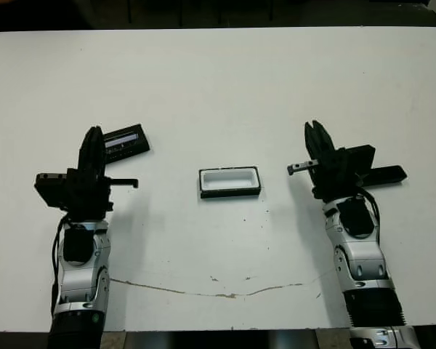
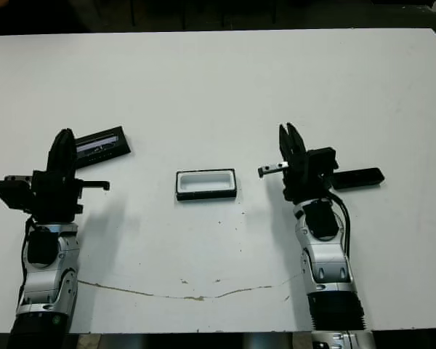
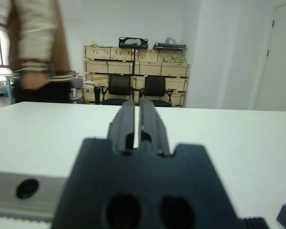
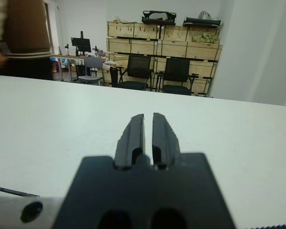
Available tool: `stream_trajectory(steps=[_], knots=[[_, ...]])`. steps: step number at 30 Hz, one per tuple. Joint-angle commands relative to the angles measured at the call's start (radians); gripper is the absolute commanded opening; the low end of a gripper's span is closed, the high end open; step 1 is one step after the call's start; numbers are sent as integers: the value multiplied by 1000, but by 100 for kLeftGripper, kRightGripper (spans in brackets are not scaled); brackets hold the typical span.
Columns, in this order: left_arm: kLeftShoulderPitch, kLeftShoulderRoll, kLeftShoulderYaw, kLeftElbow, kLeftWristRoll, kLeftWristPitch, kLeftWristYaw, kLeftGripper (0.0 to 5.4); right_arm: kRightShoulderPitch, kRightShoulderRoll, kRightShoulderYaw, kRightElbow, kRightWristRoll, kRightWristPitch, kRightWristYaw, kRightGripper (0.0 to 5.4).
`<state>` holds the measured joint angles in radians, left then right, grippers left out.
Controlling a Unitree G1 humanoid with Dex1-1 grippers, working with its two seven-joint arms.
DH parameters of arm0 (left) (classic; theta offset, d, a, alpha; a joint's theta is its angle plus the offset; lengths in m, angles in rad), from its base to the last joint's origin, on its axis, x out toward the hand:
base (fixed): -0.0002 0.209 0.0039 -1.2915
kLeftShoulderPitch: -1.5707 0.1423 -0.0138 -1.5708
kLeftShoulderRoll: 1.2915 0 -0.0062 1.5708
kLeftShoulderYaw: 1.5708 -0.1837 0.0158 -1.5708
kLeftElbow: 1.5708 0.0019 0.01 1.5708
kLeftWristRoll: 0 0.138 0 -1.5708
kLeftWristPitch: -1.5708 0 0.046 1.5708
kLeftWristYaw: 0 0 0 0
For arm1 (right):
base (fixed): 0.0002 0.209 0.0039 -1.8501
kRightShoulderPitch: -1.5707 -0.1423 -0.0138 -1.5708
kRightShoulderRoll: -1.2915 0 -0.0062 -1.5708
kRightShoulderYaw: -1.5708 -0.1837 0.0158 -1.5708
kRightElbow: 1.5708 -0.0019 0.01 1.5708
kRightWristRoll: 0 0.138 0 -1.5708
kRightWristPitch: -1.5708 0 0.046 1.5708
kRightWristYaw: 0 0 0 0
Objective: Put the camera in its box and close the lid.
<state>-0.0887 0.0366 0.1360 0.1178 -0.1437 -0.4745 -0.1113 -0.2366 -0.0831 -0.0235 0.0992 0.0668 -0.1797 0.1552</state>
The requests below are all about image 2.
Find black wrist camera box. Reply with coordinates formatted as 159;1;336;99
0;179;34;212
307;147;339;180

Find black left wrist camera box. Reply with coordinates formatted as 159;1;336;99
0;179;34;212

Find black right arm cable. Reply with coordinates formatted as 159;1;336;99
326;190;352;262

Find black box lid with window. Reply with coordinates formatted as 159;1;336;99
74;126;134;169

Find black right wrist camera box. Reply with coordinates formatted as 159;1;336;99
307;147;339;180

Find black camera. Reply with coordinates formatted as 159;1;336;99
332;167;385;190

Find black box with white insert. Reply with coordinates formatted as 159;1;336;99
174;167;238;201

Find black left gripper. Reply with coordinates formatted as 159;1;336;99
2;129;112;223

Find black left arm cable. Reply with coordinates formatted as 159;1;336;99
20;216;36;277

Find grey left robot leg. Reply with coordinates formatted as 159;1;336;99
105;332;157;349

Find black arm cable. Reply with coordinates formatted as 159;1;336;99
20;216;36;277
326;190;352;262

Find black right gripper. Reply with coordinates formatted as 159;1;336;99
257;123;335;204

